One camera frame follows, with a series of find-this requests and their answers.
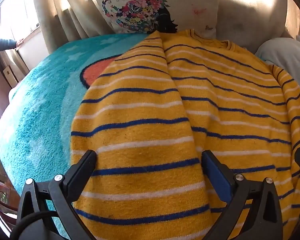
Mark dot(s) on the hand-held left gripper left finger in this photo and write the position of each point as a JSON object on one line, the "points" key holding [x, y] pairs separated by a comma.
{"points": [[85, 165]]}

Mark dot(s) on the teal printed fleece blanket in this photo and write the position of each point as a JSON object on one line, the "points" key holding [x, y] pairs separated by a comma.
{"points": [[40, 105]]}

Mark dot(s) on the light blue fleece cloth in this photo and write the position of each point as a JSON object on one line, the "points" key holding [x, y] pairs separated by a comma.
{"points": [[290, 55]]}

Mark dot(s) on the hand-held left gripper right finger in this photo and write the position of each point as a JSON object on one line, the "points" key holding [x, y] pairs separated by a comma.
{"points": [[218, 173]]}

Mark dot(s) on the another person's forearm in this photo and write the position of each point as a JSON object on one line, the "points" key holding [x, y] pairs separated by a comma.
{"points": [[1, 45]]}

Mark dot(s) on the yellow striped sweater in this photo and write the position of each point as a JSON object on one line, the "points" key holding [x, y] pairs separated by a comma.
{"points": [[145, 120]]}

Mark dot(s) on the white floral print pillow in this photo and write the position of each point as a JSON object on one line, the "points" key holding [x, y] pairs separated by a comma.
{"points": [[185, 0]]}

